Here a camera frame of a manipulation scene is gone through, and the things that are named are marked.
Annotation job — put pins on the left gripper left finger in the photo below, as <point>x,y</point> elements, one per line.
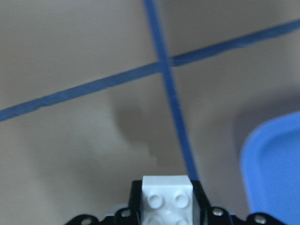
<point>135,200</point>

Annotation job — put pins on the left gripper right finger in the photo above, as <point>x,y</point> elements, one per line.
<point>200,203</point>

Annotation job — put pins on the white block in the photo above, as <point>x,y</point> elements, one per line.
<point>167,200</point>

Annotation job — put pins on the blue plastic tray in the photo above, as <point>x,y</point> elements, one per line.
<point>270,166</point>

